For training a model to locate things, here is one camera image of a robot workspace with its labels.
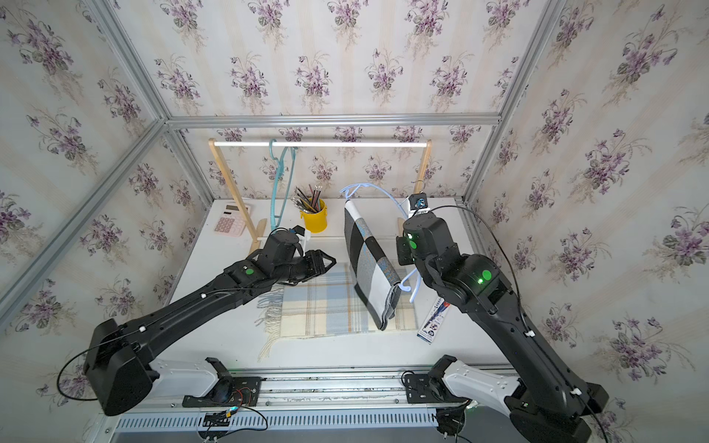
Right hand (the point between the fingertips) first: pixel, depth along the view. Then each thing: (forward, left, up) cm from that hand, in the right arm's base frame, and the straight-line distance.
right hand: (414, 231), depth 64 cm
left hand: (-1, +19, -16) cm, 25 cm away
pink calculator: (+30, +66, -34) cm, 80 cm away
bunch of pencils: (+32, +33, -26) cm, 53 cm away
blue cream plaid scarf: (-4, +23, -34) cm, 41 cm away
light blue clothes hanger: (-13, +2, -3) cm, 13 cm away
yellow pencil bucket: (+30, +31, -34) cm, 55 cm away
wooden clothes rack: (+27, +54, -33) cm, 69 cm away
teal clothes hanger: (+12, +37, -10) cm, 41 cm away
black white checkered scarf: (-9, +9, -9) cm, 15 cm away
